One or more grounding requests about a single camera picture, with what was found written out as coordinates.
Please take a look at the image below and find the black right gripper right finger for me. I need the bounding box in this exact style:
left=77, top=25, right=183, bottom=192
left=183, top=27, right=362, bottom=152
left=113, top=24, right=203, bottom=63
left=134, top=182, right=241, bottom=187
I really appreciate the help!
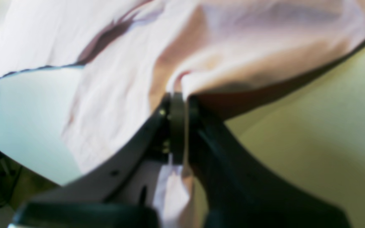
left=188, top=97, right=351, bottom=228

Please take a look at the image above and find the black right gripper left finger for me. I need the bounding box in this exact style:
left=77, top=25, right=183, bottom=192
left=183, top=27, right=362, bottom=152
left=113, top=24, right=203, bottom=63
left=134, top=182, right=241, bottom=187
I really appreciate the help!
left=9, top=93, right=185, bottom=228

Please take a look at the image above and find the pink T-shirt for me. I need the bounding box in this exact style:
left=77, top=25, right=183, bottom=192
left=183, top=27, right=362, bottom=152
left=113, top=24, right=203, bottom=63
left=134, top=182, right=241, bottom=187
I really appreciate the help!
left=0, top=0, right=365, bottom=228

